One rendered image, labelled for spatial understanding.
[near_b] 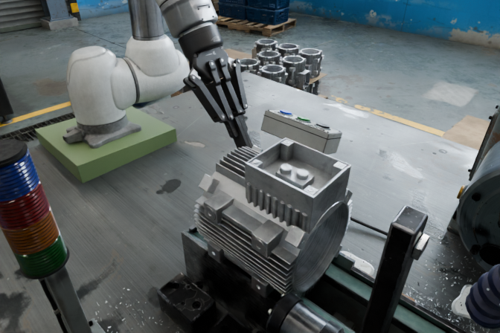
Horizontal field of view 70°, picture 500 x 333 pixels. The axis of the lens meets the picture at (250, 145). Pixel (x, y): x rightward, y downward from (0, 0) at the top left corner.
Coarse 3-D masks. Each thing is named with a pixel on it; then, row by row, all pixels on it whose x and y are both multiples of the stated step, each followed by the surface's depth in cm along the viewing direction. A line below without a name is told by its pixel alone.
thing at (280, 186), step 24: (288, 144) 57; (264, 168) 57; (288, 168) 53; (312, 168) 57; (336, 168) 52; (264, 192) 52; (288, 192) 49; (312, 192) 47; (336, 192) 52; (288, 216) 50; (312, 216) 48
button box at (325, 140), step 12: (264, 120) 83; (276, 120) 81; (288, 120) 80; (300, 120) 80; (276, 132) 82; (288, 132) 80; (300, 132) 78; (312, 132) 76; (324, 132) 74; (336, 132) 77; (312, 144) 76; (324, 144) 74; (336, 144) 79
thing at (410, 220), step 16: (400, 224) 27; (416, 224) 27; (400, 240) 27; (416, 240) 27; (384, 256) 29; (400, 256) 28; (416, 256) 28; (384, 272) 30; (400, 272) 29; (384, 288) 30; (400, 288) 31; (368, 304) 33; (384, 304) 31; (368, 320) 33; (384, 320) 32
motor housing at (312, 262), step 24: (216, 168) 61; (240, 168) 59; (216, 192) 59; (240, 192) 57; (240, 216) 55; (264, 216) 53; (336, 216) 62; (216, 240) 59; (240, 240) 54; (312, 240) 64; (336, 240) 62; (240, 264) 58; (264, 264) 52; (288, 264) 50; (312, 264) 62; (288, 288) 51; (312, 288) 60
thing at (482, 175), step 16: (496, 144) 67; (496, 160) 59; (480, 176) 58; (496, 176) 55; (480, 192) 58; (496, 192) 56; (464, 208) 60; (480, 208) 58; (496, 208) 57; (464, 224) 62; (480, 224) 59; (496, 224) 58; (464, 240) 63; (480, 240) 60; (496, 240) 59; (480, 256) 62; (496, 256) 59
